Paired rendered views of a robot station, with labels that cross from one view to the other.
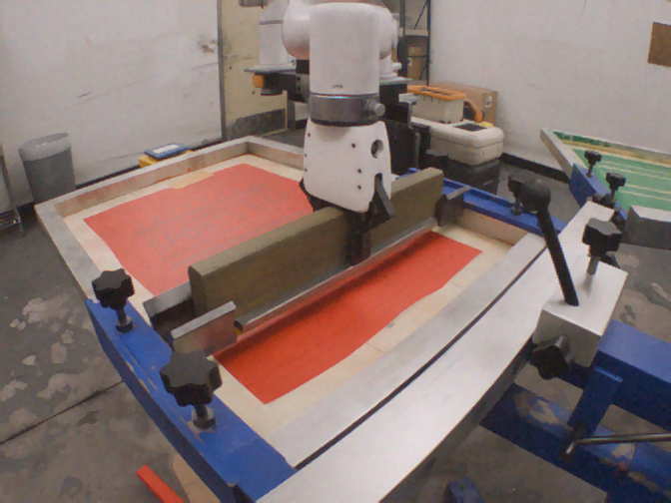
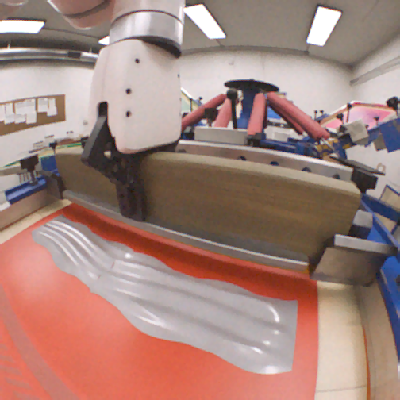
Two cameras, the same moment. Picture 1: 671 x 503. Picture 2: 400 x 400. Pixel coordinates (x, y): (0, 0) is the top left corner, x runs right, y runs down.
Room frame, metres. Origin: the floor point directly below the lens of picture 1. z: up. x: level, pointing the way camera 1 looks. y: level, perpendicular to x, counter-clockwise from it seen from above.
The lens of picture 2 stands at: (0.51, 0.18, 1.09)
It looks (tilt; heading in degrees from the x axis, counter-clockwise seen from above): 25 degrees down; 247
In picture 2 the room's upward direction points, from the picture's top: 2 degrees clockwise
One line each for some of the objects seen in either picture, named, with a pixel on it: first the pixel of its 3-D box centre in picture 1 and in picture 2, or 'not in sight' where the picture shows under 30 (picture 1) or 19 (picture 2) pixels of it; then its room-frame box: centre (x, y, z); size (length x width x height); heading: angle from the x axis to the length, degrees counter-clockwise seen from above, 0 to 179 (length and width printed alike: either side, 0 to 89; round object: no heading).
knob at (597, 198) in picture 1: (599, 217); not in sight; (0.58, -0.43, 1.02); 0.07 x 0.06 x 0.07; 46
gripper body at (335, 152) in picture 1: (343, 155); (142, 93); (0.49, -0.01, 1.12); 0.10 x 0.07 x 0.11; 46
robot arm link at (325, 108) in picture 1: (348, 104); (149, 41); (0.49, -0.01, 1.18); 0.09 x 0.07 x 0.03; 46
